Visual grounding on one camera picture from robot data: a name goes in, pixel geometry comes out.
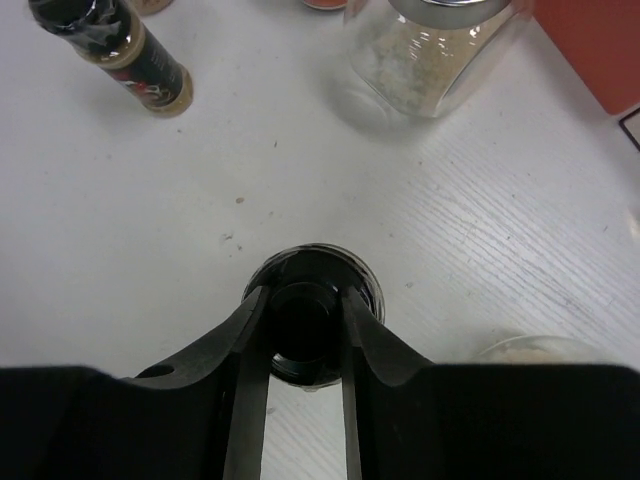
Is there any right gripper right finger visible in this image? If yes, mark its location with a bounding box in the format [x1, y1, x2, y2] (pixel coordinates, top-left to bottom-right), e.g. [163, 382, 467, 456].
[342, 288, 433, 479]

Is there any red plastic tray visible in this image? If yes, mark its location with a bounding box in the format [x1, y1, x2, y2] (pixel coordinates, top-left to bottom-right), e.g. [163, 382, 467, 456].
[534, 0, 639, 115]

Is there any round clear glass jar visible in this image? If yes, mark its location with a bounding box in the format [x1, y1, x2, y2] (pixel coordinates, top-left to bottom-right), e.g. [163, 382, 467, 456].
[472, 335, 620, 365]

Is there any white lid red label jar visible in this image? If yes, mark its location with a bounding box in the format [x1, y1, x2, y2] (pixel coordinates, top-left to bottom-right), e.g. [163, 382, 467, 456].
[302, 0, 347, 11]

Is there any black cap spice bottle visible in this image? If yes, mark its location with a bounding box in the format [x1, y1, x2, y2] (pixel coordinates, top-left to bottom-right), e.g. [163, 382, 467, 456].
[243, 243, 385, 391]

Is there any small dark label spice bottle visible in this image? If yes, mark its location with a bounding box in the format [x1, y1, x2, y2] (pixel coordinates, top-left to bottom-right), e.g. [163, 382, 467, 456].
[28, 1, 194, 117]

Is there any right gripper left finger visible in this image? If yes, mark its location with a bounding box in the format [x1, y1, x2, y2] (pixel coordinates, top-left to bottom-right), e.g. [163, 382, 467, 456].
[134, 287, 272, 479]

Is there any square clear glass jar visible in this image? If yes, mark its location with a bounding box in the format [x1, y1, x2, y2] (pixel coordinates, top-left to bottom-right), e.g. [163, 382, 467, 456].
[344, 0, 534, 118]

